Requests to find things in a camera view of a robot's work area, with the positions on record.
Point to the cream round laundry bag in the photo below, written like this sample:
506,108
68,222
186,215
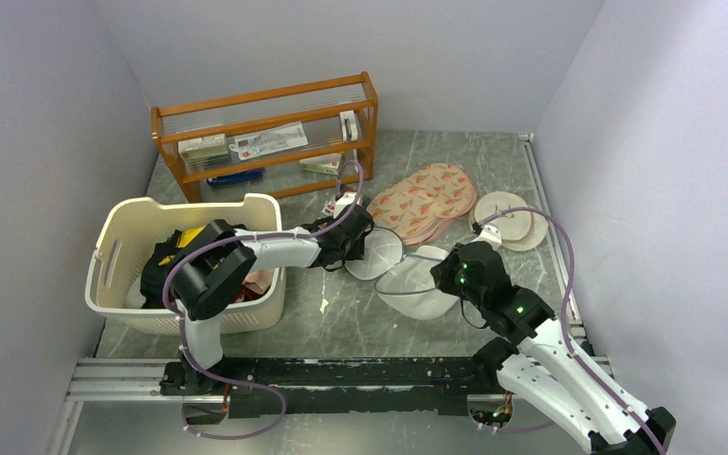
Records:
520,230

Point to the white upright box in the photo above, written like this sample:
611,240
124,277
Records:
349,132

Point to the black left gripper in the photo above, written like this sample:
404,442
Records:
357,252

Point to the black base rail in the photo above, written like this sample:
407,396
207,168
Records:
249,387

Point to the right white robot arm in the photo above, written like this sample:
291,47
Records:
536,359

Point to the black bra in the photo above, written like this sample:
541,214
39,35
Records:
148,287

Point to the white packet on shelf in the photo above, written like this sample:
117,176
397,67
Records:
268,142

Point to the orange wooden shelf rack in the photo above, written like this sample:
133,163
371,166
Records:
315,104

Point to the cream plastic laundry basket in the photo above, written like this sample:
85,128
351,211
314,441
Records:
127,241

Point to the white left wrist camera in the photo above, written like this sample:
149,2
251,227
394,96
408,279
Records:
334,208

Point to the peach patterned laundry bag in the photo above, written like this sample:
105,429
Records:
420,207

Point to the white box on shelf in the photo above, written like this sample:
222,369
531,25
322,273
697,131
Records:
199,151

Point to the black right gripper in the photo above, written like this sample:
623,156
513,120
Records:
443,271

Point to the small white red box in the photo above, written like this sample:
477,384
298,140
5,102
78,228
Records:
324,164

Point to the white mesh laundry bag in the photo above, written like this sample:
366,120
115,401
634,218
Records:
402,279

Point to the pink cloth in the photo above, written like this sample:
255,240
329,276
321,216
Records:
256,284

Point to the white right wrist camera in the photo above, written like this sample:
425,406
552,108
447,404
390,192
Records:
488,234

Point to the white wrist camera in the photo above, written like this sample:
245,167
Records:
334,208
488,234

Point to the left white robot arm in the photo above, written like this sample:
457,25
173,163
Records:
204,276

